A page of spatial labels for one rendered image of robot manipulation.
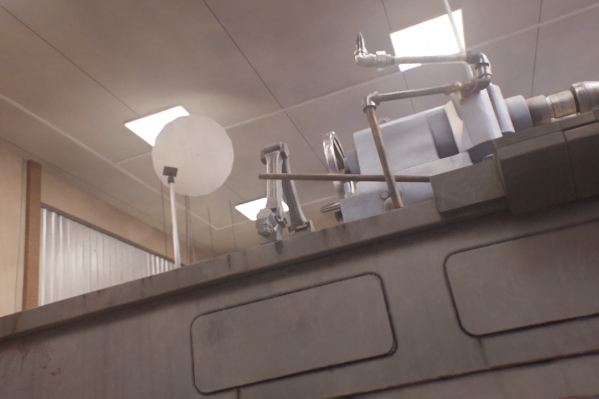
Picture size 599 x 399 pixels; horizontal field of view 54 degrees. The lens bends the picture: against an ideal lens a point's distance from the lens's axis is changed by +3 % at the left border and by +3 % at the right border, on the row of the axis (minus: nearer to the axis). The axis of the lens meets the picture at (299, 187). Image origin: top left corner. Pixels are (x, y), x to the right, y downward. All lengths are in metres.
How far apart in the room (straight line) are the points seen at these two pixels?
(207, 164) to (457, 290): 4.08
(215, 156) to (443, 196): 4.05
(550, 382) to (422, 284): 0.33
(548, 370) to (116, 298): 0.97
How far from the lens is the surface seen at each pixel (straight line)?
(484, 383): 1.08
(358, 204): 1.45
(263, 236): 2.03
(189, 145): 5.14
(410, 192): 1.44
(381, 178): 1.41
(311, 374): 1.31
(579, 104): 1.66
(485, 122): 1.51
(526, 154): 1.20
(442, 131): 1.58
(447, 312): 1.26
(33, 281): 5.95
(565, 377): 1.09
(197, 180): 5.19
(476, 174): 1.29
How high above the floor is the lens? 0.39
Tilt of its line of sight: 24 degrees up
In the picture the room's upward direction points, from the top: 10 degrees counter-clockwise
